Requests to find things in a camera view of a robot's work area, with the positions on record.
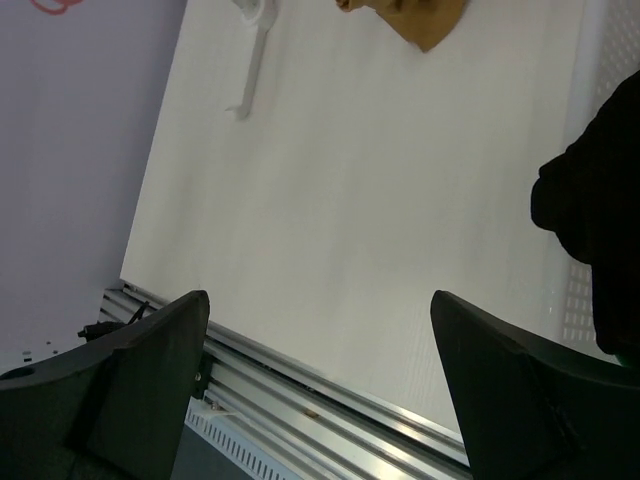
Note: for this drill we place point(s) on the black tank top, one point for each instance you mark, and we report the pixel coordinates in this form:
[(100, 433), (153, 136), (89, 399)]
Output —
[(595, 210)]

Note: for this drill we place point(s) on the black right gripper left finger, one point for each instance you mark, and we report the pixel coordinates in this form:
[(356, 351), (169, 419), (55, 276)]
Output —
[(112, 408)]

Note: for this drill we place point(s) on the pink hanger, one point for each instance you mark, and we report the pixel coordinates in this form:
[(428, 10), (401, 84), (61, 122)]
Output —
[(54, 7)]

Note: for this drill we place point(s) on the white slotted cable duct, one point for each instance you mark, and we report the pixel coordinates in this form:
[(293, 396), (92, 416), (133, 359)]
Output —
[(234, 446)]

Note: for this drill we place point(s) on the white plastic basket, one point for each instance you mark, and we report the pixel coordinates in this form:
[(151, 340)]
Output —
[(585, 175)]

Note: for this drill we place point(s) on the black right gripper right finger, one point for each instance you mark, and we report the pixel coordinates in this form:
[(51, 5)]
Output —
[(530, 408)]

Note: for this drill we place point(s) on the white garment rack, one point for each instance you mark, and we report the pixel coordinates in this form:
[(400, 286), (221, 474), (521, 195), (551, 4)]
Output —
[(256, 19)]

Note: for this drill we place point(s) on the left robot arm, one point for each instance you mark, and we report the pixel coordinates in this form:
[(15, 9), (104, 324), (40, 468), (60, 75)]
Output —
[(24, 342)]

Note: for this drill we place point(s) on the aluminium front rail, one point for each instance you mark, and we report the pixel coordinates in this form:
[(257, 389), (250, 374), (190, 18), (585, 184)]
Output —
[(318, 428)]

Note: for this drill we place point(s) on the green tank top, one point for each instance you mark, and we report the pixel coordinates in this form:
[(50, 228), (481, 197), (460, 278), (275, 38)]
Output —
[(628, 360)]

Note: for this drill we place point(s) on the brown tank top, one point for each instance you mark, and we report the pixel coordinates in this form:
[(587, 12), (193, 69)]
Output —
[(422, 23)]

